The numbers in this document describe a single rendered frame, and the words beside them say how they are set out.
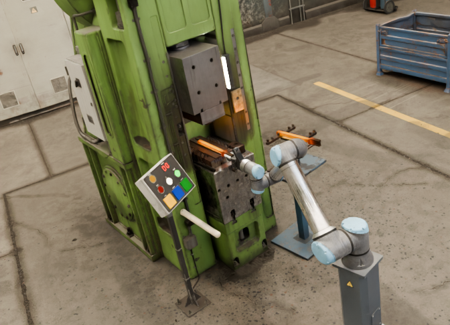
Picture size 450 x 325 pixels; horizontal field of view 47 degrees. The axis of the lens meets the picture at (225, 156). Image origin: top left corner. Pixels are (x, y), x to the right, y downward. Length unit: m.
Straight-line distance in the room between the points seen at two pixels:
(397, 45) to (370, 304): 4.53
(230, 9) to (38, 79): 5.33
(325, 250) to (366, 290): 0.44
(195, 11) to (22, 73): 5.34
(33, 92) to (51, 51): 0.69
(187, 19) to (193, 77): 0.39
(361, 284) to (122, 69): 2.14
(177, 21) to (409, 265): 2.42
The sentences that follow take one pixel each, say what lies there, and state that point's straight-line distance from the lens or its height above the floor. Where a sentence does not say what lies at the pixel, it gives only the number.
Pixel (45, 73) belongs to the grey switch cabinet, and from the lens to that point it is 8.65.
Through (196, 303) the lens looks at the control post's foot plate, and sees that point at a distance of 3.97.
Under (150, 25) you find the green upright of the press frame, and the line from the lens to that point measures 3.42.
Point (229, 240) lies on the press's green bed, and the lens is 4.03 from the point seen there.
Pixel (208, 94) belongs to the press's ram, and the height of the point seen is 1.46.
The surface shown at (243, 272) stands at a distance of 4.18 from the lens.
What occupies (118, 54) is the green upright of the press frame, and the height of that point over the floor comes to 1.80.
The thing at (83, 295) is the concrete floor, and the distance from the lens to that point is 4.48.
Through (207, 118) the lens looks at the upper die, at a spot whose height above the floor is 1.31.
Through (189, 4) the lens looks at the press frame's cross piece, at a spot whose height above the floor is 2.04.
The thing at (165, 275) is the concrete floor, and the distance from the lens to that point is 4.36.
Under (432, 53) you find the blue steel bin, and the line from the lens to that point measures 6.93.
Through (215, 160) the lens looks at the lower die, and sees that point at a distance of 3.73.
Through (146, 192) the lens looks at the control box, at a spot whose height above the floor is 1.10.
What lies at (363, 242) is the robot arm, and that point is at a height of 0.78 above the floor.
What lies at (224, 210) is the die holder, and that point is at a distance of 3.86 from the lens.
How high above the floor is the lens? 2.69
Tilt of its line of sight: 27 degrees down
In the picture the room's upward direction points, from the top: 11 degrees counter-clockwise
